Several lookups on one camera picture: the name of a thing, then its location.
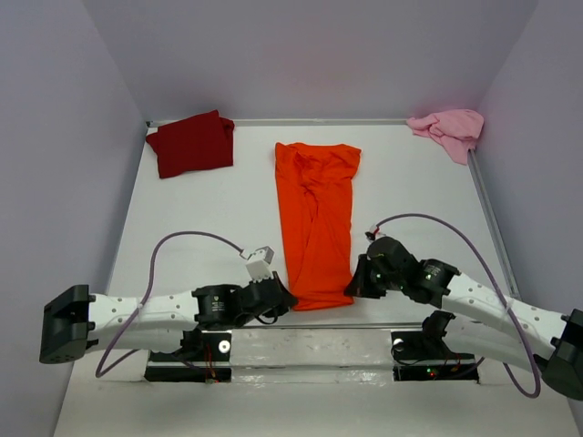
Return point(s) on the folded dark red t-shirt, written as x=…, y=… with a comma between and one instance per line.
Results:
x=198, y=143

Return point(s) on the right aluminium rail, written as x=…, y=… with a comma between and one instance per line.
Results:
x=493, y=227

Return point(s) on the aluminium rail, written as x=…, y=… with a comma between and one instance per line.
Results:
x=339, y=326
x=493, y=227
x=292, y=122

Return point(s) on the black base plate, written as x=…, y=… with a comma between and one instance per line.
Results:
x=208, y=362
x=417, y=357

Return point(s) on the front aluminium rail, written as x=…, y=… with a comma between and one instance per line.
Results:
x=339, y=326

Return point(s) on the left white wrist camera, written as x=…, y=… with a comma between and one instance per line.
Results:
x=258, y=263

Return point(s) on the back aluminium rail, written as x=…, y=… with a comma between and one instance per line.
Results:
x=292, y=122

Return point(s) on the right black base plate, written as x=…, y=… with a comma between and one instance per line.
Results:
x=417, y=357

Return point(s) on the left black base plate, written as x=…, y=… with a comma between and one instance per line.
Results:
x=208, y=362

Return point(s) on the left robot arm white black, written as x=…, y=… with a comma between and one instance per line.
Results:
x=78, y=322

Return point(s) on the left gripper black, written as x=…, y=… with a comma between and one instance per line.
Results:
x=286, y=301

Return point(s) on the orange t-shirt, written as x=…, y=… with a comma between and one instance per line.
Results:
x=315, y=196

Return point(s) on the pink t-shirt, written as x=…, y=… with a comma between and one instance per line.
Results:
x=457, y=131

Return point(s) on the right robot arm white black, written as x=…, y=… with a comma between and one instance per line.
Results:
x=471, y=318

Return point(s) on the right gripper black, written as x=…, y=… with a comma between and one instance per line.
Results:
x=360, y=285

